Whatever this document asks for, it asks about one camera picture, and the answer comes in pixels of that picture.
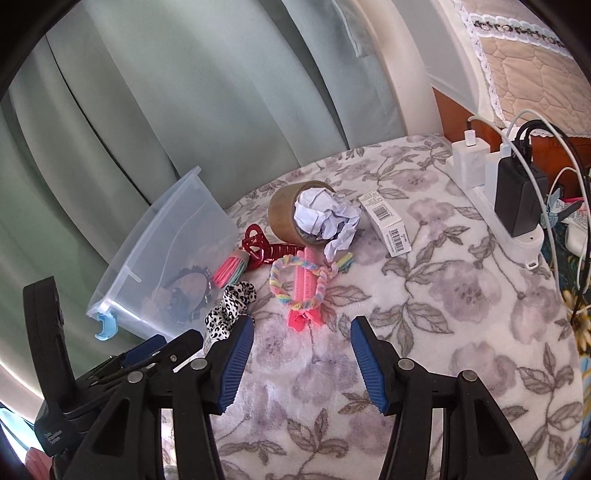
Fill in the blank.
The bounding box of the black lace hair band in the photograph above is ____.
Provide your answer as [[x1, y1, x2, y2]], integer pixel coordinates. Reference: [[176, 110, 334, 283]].
[[159, 266, 214, 325]]

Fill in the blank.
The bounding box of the white paper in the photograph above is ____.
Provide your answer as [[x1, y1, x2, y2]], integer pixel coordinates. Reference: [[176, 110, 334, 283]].
[[294, 186, 363, 263]]

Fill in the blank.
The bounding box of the clear plastic container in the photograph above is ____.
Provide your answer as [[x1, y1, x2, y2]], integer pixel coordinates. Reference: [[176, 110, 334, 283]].
[[85, 166, 241, 342]]

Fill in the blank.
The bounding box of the leopard print scrunchie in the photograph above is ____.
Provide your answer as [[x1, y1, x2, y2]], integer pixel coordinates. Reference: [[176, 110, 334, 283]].
[[203, 280, 259, 343]]

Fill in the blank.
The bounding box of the dark floral cloth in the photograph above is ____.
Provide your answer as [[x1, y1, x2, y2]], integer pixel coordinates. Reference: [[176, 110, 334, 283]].
[[542, 222, 591, 352]]

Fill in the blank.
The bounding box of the red hair claw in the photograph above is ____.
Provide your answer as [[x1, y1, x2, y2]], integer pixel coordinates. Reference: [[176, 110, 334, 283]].
[[243, 223, 306, 271]]

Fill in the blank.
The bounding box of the brown wooden headboard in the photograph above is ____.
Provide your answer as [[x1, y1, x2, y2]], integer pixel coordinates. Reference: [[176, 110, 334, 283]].
[[434, 88, 591, 200]]

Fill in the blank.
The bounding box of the brown tape roll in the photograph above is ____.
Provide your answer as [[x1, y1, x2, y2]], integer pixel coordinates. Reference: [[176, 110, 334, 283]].
[[268, 180, 338, 246]]

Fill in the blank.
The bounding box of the large white charger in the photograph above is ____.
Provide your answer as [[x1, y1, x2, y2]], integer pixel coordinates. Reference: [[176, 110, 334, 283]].
[[451, 130, 491, 188]]

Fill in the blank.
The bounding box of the white cloth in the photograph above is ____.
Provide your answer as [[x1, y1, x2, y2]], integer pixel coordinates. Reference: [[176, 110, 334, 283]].
[[424, 0, 486, 117]]

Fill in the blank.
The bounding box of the small white box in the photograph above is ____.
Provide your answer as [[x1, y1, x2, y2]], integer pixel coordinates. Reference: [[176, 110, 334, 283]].
[[357, 191, 413, 258]]

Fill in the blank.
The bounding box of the pale green curtain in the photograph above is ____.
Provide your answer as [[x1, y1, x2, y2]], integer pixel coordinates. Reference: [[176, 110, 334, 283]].
[[8, 0, 403, 354]]

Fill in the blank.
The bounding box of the grey floral blanket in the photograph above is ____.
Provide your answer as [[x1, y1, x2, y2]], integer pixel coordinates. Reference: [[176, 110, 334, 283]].
[[216, 133, 583, 480]]

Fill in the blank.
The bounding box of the black cable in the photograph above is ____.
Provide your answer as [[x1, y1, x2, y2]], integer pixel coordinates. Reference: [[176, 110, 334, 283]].
[[514, 119, 591, 297]]

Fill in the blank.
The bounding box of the white power strip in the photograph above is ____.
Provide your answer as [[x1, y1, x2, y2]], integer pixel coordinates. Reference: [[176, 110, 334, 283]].
[[445, 152, 546, 269]]

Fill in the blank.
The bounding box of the white charging cable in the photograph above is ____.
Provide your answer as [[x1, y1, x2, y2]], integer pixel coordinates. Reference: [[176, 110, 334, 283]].
[[466, 108, 591, 154]]

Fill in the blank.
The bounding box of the small white charger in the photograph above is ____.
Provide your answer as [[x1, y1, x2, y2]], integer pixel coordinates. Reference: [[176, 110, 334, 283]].
[[484, 143, 513, 195]]

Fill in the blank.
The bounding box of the pale blue cloth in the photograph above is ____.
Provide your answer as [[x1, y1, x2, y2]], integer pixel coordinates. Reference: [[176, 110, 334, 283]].
[[329, 0, 385, 59]]

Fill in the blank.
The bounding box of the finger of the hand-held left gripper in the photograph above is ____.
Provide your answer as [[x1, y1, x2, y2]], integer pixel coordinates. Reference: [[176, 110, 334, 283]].
[[121, 335, 169, 366], [139, 329, 205, 373]]

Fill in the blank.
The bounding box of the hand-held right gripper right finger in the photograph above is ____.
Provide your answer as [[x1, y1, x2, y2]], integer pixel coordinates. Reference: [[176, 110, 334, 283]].
[[349, 316, 539, 480]]

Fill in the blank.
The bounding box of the black charger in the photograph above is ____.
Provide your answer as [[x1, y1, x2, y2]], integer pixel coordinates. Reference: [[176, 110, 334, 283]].
[[493, 120, 550, 237]]

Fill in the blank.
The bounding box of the thin white cable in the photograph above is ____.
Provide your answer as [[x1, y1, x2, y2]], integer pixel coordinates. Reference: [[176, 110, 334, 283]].
[[503, 129, 583, 325]]

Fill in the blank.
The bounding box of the rainbow rope hair tie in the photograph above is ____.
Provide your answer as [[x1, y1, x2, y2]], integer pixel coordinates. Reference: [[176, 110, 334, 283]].
[[269, 251, 356, 310]]

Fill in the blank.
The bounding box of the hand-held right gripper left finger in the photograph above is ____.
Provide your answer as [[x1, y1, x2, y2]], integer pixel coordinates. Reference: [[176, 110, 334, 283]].
[[60, 315, 256, 480]]

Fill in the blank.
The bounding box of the beige quilted bedspread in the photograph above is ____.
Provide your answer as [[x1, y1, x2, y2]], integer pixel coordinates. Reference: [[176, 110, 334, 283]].
[[455, 0, 591, 137]]

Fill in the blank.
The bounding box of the pink hair clip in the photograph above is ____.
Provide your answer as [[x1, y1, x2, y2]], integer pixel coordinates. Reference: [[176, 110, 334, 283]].
[[285, 246, 327, 331]]

